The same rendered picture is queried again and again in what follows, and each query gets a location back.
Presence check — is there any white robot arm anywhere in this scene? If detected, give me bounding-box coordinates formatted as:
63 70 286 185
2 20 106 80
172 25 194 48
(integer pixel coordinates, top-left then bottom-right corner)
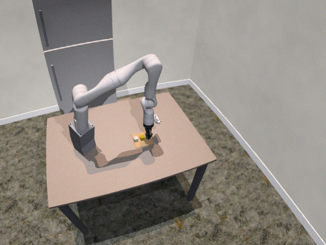
72 54 162 131

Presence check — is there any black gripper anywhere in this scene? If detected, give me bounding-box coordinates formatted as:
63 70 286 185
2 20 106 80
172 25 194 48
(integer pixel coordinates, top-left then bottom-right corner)
143 123 154 139

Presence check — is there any orange flat mat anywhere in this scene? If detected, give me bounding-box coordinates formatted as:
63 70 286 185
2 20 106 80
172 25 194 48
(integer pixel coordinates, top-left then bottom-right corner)
131 132 154 148

